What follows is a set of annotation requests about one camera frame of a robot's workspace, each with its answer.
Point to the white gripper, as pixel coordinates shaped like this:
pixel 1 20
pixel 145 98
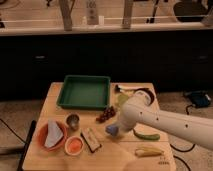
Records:
pixel 121 129

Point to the blue sponge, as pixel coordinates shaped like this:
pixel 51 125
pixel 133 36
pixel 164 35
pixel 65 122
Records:
pixel 112 130

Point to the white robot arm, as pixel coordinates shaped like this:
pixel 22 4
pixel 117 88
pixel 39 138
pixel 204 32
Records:
pixel 137 110

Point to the green plastic tray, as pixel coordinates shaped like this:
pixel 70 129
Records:
pixel 85 92

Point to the bunch of dark grapes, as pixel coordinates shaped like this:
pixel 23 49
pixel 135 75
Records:
pixel 107 114

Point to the light green cup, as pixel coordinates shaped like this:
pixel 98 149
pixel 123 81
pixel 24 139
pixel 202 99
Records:
pixel 121 99

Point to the black rectangular brush block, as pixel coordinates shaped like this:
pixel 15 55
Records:
pixel 89 136

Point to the dark red bowl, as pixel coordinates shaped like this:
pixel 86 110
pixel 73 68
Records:
pixel 149 93

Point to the small metal cup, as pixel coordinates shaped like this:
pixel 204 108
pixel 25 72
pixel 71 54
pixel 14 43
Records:
pixel 73 121

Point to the small white orange bowl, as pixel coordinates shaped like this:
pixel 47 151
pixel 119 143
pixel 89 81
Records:
pixel 74 145

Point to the white folded cloth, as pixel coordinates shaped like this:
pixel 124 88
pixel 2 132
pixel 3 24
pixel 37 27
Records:
pixel 54 134

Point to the blue device on floor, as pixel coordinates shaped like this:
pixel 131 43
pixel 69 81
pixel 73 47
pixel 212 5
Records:
pixel 198 98

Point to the white remote on shelf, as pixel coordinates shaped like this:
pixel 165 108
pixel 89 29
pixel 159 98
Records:
pixel 92 12

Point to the dark handled white utensil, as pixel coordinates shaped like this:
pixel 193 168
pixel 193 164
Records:
pixel 122 88

